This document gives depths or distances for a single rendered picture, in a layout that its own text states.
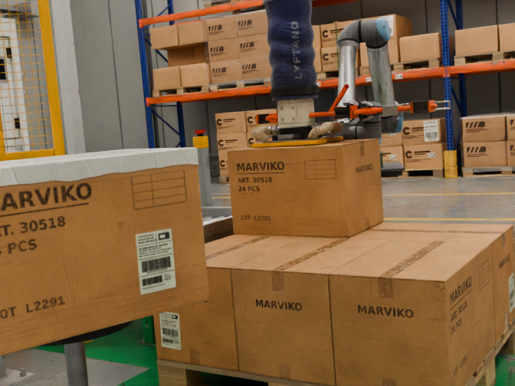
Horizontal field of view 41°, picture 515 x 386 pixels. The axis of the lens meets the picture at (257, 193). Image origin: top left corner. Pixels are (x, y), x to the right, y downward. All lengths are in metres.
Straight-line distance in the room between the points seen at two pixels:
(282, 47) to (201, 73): 8.93
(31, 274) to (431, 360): 1.28
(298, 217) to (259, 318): 0.68
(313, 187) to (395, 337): 0.94
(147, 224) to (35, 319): 0.34
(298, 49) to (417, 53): 7.40
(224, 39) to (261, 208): 8.75
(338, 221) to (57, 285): 1.61
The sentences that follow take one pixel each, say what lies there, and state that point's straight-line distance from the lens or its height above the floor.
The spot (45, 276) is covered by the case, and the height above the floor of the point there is 0.77.
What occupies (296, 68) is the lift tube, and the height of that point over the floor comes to 1.29.
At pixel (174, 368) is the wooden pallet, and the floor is 0.12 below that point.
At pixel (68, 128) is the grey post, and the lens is 6.49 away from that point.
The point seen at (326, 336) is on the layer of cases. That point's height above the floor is 0.32.
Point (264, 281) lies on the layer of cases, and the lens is 2.45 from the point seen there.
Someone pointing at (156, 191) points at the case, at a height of 0.92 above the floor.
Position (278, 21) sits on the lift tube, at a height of 1.51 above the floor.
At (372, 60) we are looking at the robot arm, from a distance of 3.69.
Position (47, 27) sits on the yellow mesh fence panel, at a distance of 3.60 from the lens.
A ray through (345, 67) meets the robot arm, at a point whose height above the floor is 1.30.
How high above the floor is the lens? 1.08
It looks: 6 degrees down
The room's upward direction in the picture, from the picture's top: 5 degrees counter-clockwise
